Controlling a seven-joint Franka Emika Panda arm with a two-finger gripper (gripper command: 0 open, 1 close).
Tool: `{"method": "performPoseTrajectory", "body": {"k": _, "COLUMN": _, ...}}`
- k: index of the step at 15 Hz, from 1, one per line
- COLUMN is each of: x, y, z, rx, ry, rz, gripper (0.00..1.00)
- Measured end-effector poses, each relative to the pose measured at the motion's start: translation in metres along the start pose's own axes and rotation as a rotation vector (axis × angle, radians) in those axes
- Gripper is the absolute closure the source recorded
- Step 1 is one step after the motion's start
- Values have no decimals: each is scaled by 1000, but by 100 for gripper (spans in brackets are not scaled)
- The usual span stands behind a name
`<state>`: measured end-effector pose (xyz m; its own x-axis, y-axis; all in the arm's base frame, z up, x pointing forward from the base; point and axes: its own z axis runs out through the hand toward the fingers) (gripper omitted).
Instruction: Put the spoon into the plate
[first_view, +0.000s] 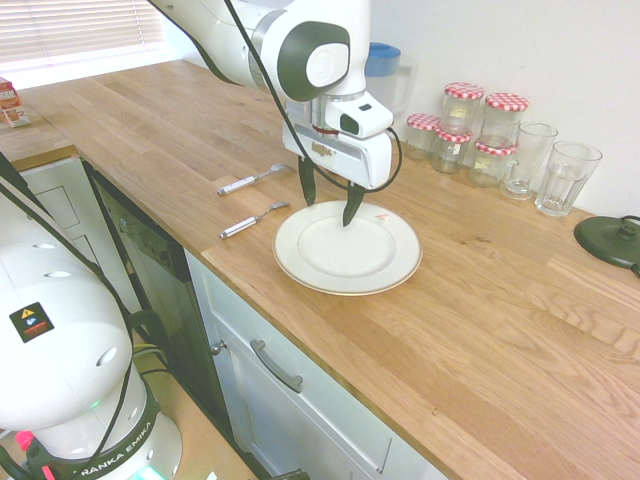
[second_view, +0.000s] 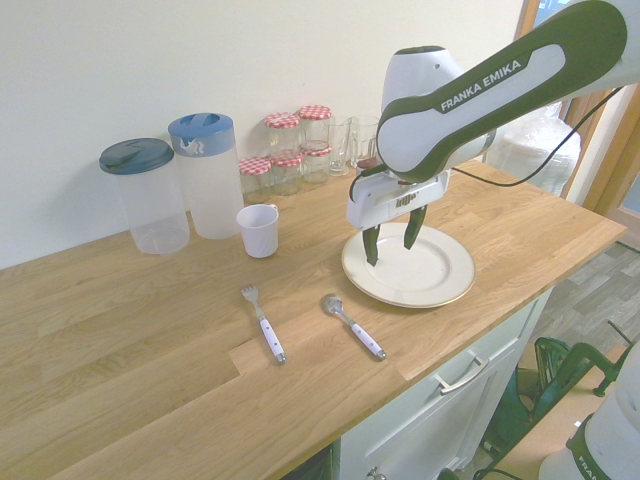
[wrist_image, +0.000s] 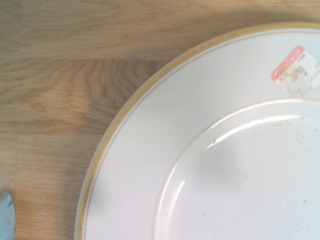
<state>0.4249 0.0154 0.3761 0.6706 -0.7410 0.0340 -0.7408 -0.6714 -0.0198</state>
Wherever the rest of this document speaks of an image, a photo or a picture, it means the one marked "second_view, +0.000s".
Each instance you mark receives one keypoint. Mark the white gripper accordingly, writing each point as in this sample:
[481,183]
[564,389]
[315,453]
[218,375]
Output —
[395,197]

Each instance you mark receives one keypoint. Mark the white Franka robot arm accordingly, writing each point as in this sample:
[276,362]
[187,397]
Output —
[500,85]

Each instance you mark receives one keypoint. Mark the white plate with gold rim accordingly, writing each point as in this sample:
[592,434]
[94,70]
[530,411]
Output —
[425,277]

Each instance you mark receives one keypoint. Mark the ribbed glass tumbler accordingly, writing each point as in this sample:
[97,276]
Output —
[364,137]

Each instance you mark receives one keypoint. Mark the small jar red checked lid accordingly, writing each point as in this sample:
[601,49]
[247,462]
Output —
[255,177]
[286,172]
[316,162]

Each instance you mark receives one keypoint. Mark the tall jar red checked lid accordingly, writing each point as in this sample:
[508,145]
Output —
[316,125]
[282,135]

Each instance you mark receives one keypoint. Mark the white plastic mug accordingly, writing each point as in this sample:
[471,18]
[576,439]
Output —
[257,235]

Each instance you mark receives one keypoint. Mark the clear plastic wrapped bundle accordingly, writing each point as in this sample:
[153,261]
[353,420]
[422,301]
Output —
[540,145]

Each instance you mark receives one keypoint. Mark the clear pitcher light blue lid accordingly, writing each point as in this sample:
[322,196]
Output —
[215,190]

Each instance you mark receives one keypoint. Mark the green metal clamp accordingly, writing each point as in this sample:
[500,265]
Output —
[575,360]

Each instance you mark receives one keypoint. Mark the metal cabinet knob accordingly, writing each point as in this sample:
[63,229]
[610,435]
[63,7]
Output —
[373,474]

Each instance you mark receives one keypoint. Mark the clear pitcher dark blue lid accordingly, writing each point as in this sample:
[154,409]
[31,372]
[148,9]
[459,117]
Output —
[150,210]

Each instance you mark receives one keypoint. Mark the wooden door frame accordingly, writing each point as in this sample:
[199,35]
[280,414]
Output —
[615,165]

